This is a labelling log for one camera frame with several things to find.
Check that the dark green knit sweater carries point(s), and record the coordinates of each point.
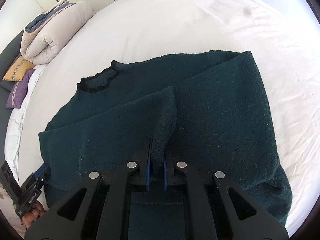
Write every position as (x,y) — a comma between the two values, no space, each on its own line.
(200,110)

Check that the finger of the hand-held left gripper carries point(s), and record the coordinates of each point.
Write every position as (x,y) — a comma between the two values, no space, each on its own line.
(43,170)

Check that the dark grey headboard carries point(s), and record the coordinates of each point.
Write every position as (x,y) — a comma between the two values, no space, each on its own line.
(7,57)

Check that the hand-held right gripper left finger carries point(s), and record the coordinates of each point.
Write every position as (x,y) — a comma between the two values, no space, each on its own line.
(148,170)

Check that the yellow patterned pillow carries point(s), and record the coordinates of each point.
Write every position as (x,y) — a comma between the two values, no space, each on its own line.
(18,68)

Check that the person's left hand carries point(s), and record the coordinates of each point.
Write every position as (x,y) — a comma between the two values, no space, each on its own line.
(33,212)

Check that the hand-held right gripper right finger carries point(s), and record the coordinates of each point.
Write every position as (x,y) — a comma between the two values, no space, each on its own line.
(166,172)

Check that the folded beige and blue duvet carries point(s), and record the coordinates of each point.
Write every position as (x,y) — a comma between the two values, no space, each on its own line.
(50,30)

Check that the purple patterned pillow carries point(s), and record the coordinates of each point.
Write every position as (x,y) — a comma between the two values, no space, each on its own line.
(18,90)

